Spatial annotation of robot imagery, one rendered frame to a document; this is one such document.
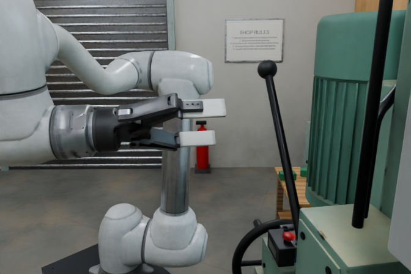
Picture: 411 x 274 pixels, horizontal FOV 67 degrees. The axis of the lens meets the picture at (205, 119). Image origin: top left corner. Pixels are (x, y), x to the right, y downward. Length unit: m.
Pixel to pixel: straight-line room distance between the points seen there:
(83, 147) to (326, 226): 0.37
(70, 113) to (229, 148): 3.27
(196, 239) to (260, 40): 2.71
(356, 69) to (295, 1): 3.20
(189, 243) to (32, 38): 0.84
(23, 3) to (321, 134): 0.47
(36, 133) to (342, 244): 0.44
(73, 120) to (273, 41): 3.16
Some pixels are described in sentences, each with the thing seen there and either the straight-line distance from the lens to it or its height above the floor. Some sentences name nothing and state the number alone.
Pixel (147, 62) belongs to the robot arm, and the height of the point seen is 1.41.
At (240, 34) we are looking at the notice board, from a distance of 3.51.
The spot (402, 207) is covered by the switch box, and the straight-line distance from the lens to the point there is 0.25.
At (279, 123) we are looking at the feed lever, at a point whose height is 1.34.
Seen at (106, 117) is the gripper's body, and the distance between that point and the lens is 0.53.
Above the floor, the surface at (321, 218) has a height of 1.30.
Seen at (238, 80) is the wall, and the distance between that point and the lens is 3.55.
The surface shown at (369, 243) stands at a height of 1.30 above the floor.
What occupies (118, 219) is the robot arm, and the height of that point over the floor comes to 0.88.
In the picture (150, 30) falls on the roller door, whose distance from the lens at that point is 3.54.
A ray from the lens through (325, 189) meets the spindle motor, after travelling 0.53.
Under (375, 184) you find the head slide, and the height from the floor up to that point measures 1.30.
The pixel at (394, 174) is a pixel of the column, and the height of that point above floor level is 1.34.
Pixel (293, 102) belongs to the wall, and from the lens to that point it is 3.70.
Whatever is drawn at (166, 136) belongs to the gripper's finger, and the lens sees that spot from 0.60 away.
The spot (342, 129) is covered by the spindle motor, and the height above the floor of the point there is 1.34.
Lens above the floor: 1.47
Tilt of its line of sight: 14 degrees down
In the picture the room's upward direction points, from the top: 1 degrees counter-clockwise
